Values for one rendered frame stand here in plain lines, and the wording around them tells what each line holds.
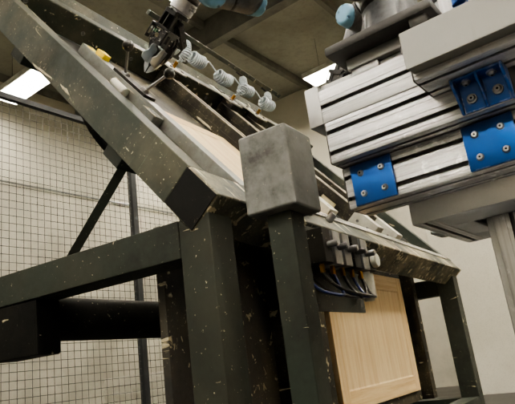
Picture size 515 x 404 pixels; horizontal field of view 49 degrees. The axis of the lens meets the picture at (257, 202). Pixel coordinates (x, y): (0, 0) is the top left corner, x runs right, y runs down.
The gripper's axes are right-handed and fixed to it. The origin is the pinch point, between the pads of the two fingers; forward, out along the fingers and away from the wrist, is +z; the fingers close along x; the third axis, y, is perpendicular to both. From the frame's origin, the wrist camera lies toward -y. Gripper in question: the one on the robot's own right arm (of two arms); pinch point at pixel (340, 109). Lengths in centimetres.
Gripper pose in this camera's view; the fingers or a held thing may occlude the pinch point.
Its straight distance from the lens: 213.1
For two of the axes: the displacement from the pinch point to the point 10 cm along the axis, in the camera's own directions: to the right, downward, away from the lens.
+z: -2.5, 9.7, 0.1
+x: -6.1, -1.5, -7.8
